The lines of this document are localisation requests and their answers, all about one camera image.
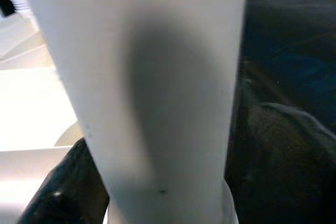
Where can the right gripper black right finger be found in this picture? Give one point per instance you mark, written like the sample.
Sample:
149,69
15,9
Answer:
283,171

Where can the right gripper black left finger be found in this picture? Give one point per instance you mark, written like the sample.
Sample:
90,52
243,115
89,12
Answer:
71,192

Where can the white plastic table top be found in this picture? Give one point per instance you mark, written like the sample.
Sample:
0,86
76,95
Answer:
31,98

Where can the black plastic table cover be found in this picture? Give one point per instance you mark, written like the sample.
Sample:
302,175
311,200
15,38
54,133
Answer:
288,37

